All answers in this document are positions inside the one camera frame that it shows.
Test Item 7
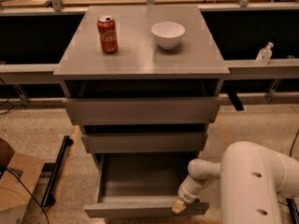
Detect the white ceramic bowl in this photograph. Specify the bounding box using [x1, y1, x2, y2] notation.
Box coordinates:
[151, 21, 185, 49]

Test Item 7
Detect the brown cardboard box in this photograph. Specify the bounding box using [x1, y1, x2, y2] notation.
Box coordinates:
[0, 138, 45, 224]

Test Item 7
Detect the clear sanitizer bottle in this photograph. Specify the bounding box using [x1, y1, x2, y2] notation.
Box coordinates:
[255, 42, 274, 65]

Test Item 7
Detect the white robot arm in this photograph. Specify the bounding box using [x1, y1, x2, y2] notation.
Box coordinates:
[172, 141, 299, 224]

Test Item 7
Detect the grey top drawer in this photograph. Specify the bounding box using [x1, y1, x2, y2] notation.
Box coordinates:
[64, 97, 221, 125]

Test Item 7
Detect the grey drawer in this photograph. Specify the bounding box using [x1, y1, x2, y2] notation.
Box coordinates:
[81, 133, 207, 153]
[83, 153, 210, 218]
[64, 97, 221, 125]

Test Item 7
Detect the grey bottom drawer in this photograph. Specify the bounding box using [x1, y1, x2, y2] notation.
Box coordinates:
[83, 153, 210, 218]

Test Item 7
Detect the black floor stand right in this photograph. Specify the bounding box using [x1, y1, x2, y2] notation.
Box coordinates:
[287, 199, 299, 224]

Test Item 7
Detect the grey metal rail frame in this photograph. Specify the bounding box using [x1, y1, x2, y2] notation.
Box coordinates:
[1, 6, 298, 84]

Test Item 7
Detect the black cable on box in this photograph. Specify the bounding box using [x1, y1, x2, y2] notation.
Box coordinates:
[0, 165, 50, 224]

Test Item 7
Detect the black metal floor bar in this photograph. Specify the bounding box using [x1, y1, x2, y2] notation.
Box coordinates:
[41, 135, 74, 207]

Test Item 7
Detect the grey drawer cabinet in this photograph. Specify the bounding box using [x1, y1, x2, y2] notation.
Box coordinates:
[54, 6, 229, 154]

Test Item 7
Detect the red cola can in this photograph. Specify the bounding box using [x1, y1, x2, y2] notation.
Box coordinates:
[97, 15, 118, 53]

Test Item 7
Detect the grey middle drawer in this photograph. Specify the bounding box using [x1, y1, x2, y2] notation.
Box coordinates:
[81, 133, 207, 153]

